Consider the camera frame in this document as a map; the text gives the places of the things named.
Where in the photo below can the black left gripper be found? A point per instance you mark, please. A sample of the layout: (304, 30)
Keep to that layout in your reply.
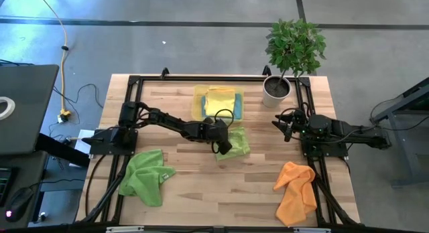
(225, 146)

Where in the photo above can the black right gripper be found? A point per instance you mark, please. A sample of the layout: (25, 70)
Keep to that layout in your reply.
(298, 120)

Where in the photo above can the lime green microfiber towel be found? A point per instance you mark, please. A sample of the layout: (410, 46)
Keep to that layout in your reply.
(239, 142)

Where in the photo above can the blue microfiber towel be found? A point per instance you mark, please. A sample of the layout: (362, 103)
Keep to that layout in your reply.
(238, 107)

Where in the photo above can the yellow microfiber towel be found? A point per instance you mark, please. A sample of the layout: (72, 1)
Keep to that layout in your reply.
(218, 100)

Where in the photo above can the orange microfiber towel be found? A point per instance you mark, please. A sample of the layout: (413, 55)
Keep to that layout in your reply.
(296, 196)

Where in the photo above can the grass green microfiber towel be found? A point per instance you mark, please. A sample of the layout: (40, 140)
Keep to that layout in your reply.
(144, 179)

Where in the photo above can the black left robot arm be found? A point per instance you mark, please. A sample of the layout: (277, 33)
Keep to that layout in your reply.
(167, 120)

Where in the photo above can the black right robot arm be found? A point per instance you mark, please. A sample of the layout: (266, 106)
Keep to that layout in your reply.
(355, 132)

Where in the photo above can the yellow translucent plastic bin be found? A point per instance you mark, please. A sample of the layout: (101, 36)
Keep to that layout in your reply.
(197, 92)

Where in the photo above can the green plant in white pot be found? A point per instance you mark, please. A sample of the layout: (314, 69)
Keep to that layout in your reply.
(295, 45)

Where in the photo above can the black metal side table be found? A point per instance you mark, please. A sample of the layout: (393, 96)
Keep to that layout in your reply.
(407, 104)

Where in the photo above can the white flat box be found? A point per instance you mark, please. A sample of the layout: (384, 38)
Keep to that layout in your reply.
(80, 149)

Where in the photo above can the black side desk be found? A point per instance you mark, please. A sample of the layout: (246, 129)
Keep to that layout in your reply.
(30, 172)

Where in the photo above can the black computer mouse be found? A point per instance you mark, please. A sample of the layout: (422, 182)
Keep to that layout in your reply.
(18, 203)

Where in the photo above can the white tape roll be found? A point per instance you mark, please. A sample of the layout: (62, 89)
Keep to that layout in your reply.
(13, 107)

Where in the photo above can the black keyboard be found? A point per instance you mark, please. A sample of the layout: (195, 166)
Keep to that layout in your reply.
(4, 186)

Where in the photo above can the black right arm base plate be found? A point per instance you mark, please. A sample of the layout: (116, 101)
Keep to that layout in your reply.
(335, 152)

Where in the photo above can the black aluminium table frame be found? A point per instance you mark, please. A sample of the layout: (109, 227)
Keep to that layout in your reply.
(187, 78)

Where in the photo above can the white metal bracket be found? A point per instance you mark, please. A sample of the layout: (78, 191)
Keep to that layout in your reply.
(311, 230)
(124, 229)

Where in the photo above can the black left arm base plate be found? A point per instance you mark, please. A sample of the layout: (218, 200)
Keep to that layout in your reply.
(97, 147)

